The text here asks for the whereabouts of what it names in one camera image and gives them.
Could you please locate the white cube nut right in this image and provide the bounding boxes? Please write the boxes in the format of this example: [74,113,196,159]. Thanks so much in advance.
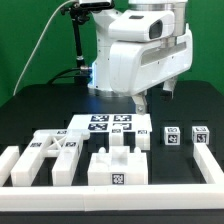
[192,126,210,144]

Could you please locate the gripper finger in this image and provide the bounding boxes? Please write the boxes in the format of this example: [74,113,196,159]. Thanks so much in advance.
[132,93,147,115]
[162,76,177,100]

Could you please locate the white chair back frame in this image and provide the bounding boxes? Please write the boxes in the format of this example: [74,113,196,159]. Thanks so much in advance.
[11,129,90,187]

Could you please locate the white U-shaped border fence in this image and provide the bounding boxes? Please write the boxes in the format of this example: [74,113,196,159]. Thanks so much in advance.
[0,144,224,211]

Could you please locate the black cables at base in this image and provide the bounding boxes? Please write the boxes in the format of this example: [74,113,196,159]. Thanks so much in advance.
[46,65,94,85]

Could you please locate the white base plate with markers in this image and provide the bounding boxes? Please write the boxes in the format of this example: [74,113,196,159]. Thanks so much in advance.
[68,114,152,132]

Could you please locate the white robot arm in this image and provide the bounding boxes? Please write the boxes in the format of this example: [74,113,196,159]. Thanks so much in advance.
[88,0,193,114]

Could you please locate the white chair seat block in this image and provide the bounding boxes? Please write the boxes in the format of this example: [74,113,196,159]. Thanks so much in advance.
[87,146,148,186]

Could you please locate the black camera stand pole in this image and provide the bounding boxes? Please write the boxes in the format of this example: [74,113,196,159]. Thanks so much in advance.
[60,3,90,86]

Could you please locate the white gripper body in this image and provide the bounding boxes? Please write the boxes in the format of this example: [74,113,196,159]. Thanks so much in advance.
[108,10,193,96]

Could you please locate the white cube nut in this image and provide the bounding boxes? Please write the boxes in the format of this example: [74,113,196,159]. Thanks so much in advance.
[192,126,210,144]
[164,127,180,145]

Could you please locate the white cable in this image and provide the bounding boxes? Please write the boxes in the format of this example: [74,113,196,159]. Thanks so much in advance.
[12,0,76,97]

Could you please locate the white cube nut left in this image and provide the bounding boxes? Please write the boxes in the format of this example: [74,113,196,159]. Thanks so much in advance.
[164,127,180,145]

